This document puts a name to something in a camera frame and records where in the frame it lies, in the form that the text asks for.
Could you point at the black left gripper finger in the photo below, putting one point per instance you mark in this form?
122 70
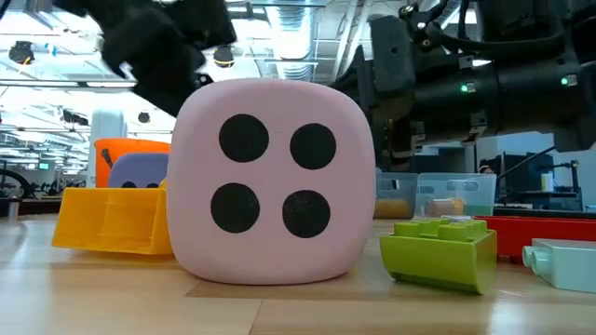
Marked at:
170 74
118 46

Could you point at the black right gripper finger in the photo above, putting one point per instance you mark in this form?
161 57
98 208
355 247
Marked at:
358 74

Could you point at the purple foam die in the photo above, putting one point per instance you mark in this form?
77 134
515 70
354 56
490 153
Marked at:
139 170

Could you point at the tan toy brick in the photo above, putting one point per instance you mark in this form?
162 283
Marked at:
444 208

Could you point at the red playing card deck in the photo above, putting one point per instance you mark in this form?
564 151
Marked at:
456 218

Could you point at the large yellow toy brick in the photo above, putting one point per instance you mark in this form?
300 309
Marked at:
393 209

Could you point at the yellow hollow toy brick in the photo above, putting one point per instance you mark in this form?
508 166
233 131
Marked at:
112 223

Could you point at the red toy brick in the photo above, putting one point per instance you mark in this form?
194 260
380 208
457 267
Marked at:
535 235

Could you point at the lime green toy brick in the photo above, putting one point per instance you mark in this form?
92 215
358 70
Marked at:
433 265

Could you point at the pink foam die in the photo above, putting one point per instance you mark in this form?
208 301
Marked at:
274 260

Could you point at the mint toy brick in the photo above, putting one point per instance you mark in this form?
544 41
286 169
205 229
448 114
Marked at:
568 265

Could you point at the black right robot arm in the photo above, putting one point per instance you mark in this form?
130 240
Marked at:
535 93

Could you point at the black ceiling dome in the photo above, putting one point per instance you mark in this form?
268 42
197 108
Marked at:
144 117
223 56
21 52

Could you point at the orange pumpkin bucket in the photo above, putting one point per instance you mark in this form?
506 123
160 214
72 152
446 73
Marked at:
139 146

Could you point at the person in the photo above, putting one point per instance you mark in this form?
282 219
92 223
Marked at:
486 169

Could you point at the clear plastic bin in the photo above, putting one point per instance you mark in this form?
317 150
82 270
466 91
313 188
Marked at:
479 193

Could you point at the black boom rod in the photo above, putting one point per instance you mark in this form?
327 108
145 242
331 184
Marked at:
526 165

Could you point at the black background workbench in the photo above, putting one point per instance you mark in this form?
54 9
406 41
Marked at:
526 186

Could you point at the white bottle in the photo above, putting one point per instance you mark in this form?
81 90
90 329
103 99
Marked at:
547 182

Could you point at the silver ventilation duct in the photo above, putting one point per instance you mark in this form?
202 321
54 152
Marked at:
293 46

